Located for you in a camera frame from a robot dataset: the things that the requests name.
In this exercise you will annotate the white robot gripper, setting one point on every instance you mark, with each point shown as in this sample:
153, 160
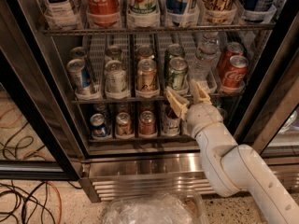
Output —
202, 117

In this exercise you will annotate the green front can shelf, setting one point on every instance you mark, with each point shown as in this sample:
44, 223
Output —
176, 72

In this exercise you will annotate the green can shelf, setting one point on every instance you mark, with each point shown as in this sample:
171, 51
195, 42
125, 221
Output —
173, 51
176, 72
223, 113

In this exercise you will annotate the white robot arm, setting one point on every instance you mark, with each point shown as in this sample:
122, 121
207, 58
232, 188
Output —
228, 166

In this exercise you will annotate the brown juice bottle bottom shelf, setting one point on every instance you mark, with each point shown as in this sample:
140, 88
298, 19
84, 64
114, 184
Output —
171, 122

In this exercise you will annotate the green can bottom shelf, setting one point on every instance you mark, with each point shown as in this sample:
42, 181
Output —
223, 113

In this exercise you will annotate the clear water bottle middle shelf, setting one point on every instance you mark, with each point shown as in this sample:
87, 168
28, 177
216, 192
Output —
205, 54

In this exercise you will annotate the red can bottom shelf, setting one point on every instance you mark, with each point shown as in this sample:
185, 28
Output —
147, 123

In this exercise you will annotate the gold front can middle shelf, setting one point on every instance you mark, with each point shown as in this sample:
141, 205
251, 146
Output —
146, 76

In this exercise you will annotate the gold can shelf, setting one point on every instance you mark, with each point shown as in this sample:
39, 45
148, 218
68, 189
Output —
146, 76
124, 125
145, 52

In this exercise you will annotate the red cola front can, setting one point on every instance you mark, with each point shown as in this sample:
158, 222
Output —
234, 71

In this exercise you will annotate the red cola can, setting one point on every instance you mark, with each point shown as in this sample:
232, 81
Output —
234, 71
231, 49

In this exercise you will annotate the green rear can middle shelf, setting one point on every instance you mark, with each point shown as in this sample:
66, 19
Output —
173, 51

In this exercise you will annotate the gold rear can middle shelf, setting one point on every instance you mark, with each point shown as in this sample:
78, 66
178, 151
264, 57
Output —
145, 52

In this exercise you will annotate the red cola rear can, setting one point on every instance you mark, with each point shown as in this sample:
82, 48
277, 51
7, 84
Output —
231, 49

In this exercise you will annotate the gold can bottom shelf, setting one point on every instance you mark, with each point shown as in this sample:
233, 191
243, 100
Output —
124, 125

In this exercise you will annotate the white front can middle shelf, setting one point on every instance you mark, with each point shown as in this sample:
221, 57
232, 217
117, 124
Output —
116, 77

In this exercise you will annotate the white can shelf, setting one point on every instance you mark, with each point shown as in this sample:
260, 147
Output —
116, 77
113, 53

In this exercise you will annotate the right glass fridge door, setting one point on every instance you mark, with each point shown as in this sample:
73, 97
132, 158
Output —
274, 134

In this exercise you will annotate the glass fridge door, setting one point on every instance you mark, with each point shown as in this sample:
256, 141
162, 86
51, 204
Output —
274, 134
28, 148

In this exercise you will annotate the white rear can middle shelf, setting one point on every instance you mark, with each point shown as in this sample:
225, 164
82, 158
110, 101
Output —
113, 53

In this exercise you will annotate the blue can bottom shelf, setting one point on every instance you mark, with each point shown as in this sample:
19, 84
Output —
100, 127

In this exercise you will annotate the blue can shelf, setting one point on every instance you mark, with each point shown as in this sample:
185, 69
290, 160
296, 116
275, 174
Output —
100, 127
80, 76
79, 53

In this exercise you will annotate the gold bottle top shelf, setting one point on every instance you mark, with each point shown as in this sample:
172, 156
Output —
217, 11

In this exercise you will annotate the green white bottle top shelf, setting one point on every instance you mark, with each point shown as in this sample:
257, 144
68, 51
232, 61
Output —
142, 13

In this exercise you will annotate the stainless steel fridge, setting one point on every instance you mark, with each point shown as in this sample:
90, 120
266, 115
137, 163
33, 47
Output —
114, 168

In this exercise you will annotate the blue front can middle shelf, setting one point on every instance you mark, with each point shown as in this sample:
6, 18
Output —
80, 76

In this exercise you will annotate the dark blue bottle top shelf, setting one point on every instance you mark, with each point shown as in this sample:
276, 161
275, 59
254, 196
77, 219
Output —
257, 10

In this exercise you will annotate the blue rear can middle shelf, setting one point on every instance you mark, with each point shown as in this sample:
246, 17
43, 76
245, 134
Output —
79, 53

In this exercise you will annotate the red cola bottle top shelf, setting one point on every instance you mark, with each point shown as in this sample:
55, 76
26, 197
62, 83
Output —
103, 12

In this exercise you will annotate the left glass fridge door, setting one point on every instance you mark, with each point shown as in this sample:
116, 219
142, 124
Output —
28, 148

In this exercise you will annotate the clear plastic bin with bag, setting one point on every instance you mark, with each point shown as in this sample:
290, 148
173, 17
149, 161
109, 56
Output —
163, 207

